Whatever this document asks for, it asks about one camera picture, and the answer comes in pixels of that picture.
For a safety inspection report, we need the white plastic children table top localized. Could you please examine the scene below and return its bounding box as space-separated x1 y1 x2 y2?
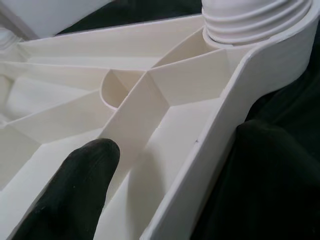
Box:
0 9 318 240

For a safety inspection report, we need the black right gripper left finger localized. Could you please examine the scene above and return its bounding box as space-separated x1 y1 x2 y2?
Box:
7 138 121 240

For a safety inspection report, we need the black table cloth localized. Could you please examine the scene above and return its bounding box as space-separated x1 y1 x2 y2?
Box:
57 0 320 240

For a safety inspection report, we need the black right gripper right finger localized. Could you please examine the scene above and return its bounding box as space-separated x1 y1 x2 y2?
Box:
197 119 320 240

